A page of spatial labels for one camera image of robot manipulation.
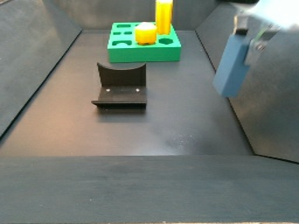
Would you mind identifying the tall yellow block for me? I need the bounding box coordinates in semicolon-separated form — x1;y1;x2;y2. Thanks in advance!
155;0;174;35

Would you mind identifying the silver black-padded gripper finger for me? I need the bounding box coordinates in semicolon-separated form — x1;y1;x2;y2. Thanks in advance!
234;14;249;35

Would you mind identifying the green shape sorter board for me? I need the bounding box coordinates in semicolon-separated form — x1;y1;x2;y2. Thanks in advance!
107;22;182;63

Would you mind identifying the blue rectangular block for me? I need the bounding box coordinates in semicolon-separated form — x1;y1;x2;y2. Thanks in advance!
213;35;250;97

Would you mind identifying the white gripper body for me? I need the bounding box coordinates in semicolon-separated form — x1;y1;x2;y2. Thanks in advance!
245;0;299;31

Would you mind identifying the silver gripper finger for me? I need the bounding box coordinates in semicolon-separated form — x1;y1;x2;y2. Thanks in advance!
245;24;281;66

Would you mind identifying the black curved holder stand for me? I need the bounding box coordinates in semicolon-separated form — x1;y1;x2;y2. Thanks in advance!
91;63;147;107

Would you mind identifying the yellow round peg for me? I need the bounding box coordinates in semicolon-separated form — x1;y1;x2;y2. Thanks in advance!
135;22;157;45

